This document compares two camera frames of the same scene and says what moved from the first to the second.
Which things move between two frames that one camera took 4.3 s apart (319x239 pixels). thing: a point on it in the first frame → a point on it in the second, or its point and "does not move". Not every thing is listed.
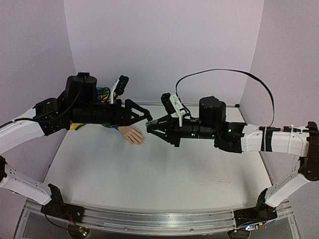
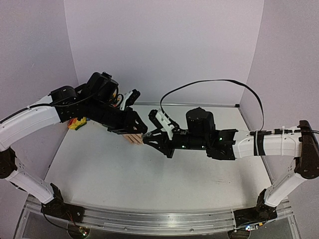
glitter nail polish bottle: [154, 122] → [146, 135]
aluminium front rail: [159, 220] does not move
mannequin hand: [132, 134] does not move
